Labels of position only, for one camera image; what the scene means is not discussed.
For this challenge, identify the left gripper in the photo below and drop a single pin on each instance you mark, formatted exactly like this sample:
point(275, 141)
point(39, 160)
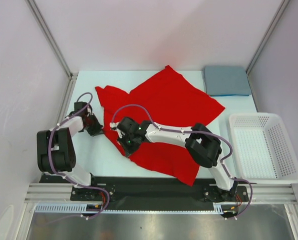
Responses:
point(97, 129)

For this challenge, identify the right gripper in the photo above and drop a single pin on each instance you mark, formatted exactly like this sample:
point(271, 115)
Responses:
point(122, 143)

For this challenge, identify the red t shirt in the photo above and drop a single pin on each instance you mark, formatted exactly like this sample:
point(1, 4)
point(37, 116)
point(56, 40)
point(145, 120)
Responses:
point(169, 99)

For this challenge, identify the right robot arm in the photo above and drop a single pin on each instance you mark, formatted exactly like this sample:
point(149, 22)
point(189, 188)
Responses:
point(203, 146)

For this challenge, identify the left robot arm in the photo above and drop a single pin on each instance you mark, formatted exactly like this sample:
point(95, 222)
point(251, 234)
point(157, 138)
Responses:
point(55, 150)

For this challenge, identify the folded grey-blue t shirt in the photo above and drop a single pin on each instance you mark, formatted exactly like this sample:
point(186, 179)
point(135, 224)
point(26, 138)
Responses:
point(226, 80)

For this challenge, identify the folded bright blue t shirt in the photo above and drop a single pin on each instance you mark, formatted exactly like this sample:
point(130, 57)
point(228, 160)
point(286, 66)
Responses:
point(229, 95)

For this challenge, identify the white plastic basket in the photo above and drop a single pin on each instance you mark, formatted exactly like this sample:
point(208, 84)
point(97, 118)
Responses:
point(262, 149)

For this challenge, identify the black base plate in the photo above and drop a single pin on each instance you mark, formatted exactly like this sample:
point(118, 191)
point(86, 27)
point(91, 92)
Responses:
point(154, 194)

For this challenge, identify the left aluminium frame post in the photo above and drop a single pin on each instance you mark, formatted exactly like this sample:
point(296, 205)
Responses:
point(42, 23)

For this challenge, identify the aluminium frame post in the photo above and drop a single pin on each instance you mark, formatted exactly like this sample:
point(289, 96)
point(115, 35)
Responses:
point(268, 33)
point(42, 23)

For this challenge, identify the front aluminium rail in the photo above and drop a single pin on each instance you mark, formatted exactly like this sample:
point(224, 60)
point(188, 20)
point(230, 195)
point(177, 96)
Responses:
point(61, 192)

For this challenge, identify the right aluminium frame post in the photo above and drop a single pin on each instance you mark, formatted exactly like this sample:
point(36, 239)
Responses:
point(268, 33)

